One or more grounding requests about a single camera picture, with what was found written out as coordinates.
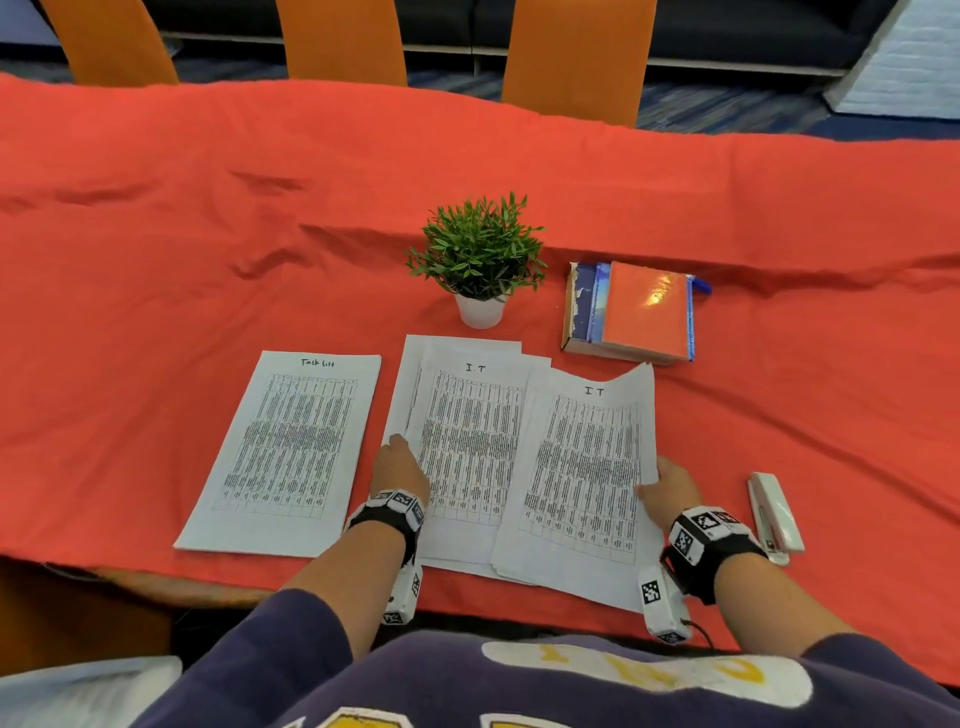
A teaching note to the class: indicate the blue pen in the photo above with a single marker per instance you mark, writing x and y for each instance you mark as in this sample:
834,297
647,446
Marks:
700,285

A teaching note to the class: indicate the person's left forearm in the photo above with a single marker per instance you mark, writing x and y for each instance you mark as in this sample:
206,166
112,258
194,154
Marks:
352,577

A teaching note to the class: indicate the dark blue worn book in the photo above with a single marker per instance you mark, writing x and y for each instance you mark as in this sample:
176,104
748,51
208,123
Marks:
574,300

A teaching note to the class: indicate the person's left hand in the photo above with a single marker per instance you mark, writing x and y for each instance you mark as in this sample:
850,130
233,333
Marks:
397,469

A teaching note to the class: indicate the person's right forearm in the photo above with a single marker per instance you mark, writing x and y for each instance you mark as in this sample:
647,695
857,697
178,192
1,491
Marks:
772,600

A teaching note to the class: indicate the printed sheet with notched corner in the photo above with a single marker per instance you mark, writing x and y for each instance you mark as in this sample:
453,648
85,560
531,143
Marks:
577,480

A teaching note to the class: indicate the orange notebook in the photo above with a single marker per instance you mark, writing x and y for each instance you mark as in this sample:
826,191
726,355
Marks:
645,307

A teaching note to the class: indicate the single printed table sheet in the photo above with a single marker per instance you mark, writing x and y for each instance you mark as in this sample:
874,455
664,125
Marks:
285,450

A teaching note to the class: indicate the orange chair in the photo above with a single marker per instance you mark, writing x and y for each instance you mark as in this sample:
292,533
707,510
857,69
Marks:
341,41
577,60
109,41

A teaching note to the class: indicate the red tablecloth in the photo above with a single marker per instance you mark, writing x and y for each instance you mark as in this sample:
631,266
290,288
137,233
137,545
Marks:
150,300

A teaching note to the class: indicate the navy sweatshirt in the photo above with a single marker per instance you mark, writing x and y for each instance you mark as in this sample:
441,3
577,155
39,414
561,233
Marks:
412,675

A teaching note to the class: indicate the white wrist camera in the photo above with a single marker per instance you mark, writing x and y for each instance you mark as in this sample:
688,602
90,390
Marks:
405,592
660,600

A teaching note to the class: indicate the green plant in white pot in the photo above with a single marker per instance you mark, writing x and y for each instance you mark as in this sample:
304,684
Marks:
480,247

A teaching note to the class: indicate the black sofa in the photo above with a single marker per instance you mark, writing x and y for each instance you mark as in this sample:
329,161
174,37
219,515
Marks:
750,30

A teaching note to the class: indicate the white stapler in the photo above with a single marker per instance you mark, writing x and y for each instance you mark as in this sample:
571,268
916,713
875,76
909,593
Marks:
776,517

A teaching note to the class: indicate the person's right hand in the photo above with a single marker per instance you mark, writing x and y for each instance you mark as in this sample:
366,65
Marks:
671,495

